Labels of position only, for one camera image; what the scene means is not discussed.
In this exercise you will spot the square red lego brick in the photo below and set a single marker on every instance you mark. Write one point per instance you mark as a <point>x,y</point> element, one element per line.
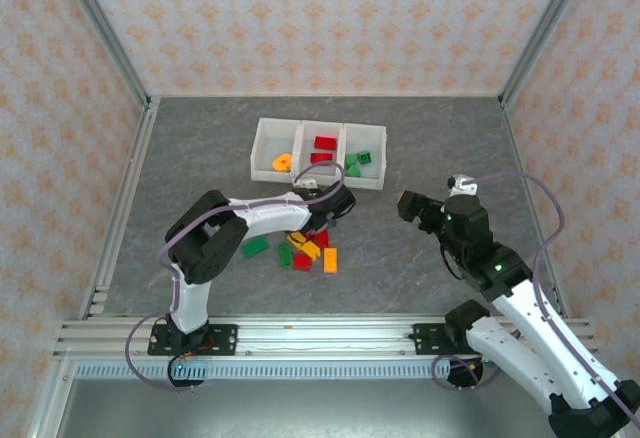
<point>302,262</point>

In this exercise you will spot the tall green lego brick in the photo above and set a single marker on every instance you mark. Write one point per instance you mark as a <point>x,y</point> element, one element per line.
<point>354,171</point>

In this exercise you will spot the green sloped lego brick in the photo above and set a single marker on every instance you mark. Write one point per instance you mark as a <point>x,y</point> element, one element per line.
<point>351,161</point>

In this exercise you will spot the square green lego brick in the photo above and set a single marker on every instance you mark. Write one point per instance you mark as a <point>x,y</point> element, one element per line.
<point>365,157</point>

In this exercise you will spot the long green lego brick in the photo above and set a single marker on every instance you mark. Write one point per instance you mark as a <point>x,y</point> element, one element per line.
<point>255,247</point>

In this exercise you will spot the red curved lego brick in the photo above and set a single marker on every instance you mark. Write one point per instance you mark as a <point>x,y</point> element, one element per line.
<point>325,143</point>

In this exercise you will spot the yellow rounded lego brick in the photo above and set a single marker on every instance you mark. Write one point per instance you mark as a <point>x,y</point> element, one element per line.
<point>281,163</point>

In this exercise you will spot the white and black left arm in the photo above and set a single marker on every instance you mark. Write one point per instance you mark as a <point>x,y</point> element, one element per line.
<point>190,303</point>

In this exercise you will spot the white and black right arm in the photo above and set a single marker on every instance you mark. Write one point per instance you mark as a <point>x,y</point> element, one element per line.
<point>525,318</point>

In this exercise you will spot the grey metal panel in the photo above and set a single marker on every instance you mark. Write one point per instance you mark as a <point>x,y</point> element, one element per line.
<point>300,408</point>

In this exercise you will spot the aluminium side rail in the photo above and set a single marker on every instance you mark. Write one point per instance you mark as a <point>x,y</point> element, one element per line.
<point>518,158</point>
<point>134,168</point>

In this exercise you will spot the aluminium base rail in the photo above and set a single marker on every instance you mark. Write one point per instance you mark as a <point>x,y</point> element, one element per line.
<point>325,338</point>

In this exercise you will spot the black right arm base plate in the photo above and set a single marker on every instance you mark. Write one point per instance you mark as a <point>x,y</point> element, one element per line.
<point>425,340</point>

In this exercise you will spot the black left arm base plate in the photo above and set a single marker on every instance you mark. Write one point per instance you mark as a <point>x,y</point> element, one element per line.
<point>225,340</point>

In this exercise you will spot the aluminium frame post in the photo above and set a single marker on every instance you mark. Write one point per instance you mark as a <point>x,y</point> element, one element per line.
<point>107,33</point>
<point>542,33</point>

